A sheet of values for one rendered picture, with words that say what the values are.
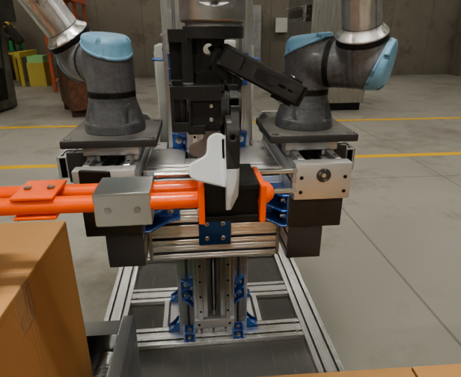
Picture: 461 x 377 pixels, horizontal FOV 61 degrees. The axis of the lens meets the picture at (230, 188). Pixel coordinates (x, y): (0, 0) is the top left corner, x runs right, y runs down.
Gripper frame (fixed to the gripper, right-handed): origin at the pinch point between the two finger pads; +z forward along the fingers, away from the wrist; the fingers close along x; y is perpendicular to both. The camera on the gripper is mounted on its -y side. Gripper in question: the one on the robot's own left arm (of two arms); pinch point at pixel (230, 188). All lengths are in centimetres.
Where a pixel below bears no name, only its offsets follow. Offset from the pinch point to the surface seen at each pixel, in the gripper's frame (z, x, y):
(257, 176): -2.1, 1.2, -3.3
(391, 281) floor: 107, -121, -101
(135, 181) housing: -1.3, -0.5, 12.5
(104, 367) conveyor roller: 53, -23, 27
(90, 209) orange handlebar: 0.7, 3.4, 17.5
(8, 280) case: 13.2, -0.8, 31.2
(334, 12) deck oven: -50, -597, -222
